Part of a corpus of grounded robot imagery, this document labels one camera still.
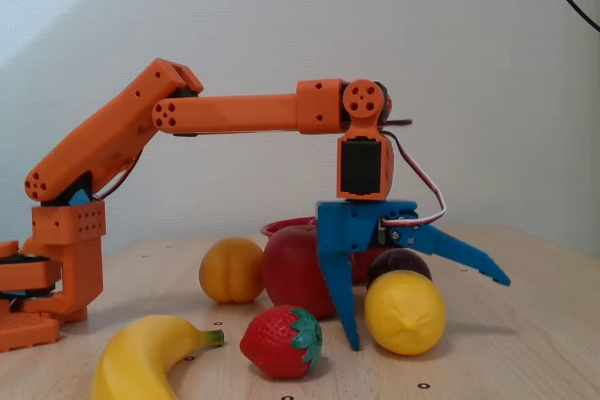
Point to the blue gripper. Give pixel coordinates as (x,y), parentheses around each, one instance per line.
(344,228)

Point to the yellow toy lemon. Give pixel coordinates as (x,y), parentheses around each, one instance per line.
(403,311)

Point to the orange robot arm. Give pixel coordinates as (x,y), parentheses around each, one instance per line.
(234,112)

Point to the red speckled bowl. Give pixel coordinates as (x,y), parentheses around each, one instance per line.
(290,224)

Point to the dark purple toy plum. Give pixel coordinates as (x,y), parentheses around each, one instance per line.
(398,262)

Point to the red toy apple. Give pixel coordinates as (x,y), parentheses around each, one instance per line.
(295,273)

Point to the red toy strawberry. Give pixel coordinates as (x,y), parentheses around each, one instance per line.
(272,344)

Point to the orange toy peach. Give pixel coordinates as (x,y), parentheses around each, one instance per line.
(229,271)

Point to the yellow toy banana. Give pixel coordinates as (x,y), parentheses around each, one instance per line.
(140,353)

